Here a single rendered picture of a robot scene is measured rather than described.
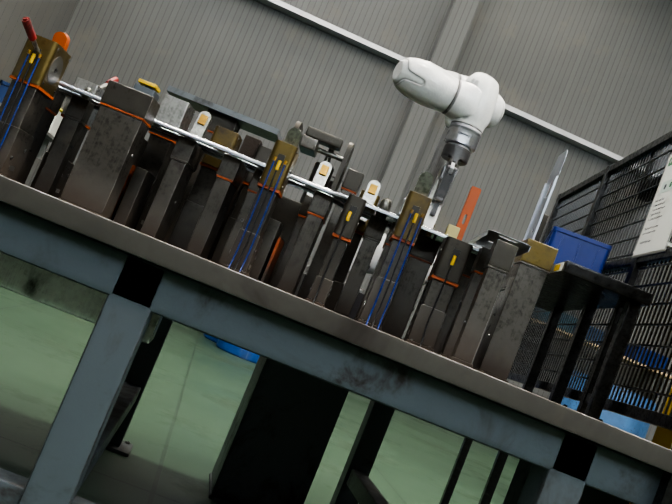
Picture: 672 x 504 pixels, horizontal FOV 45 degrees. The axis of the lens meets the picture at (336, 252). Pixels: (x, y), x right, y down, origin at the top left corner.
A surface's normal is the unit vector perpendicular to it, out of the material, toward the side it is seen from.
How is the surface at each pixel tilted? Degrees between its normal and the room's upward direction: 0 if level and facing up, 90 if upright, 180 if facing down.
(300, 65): 90
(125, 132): 90
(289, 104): 90
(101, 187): 90
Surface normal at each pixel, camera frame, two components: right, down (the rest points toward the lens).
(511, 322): 0.00, -0.09
